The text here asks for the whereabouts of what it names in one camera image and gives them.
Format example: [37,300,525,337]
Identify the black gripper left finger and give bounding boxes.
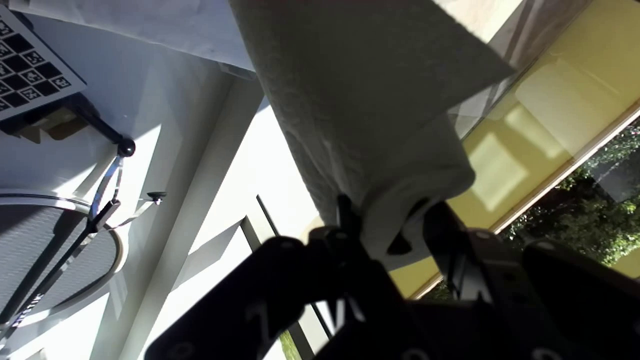
[144,195,386,360]

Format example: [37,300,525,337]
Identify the green outdoor foliage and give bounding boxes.
[498,118,640,269]

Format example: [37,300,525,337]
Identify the white paper towel roll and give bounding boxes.
[227,0,518,263]

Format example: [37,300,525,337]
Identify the white bowl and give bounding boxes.
[0,192,129,323]

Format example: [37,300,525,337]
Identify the black cables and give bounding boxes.
[0,155,168,337]

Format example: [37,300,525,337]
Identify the black ball joint stand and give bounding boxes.
[19,92,138,161]

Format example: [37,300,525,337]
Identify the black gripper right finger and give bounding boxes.
[423,201,640,360]

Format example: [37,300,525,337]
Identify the black white calibration board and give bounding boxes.
[0,2,91,126]

